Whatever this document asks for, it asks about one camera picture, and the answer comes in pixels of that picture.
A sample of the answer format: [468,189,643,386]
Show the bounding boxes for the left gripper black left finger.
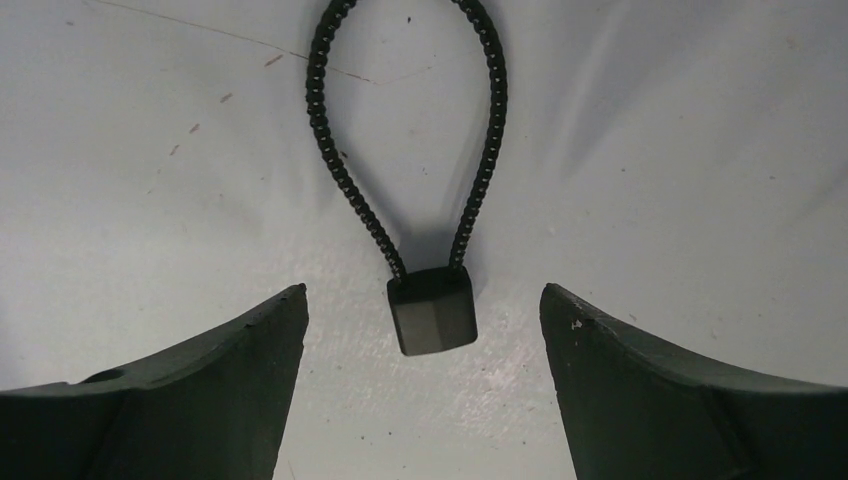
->
[1,284,309,479]

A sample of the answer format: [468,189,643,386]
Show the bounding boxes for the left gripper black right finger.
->
[539,283,847,479]

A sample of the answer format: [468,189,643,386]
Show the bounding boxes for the black cable padlock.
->
[305,0,508,357]

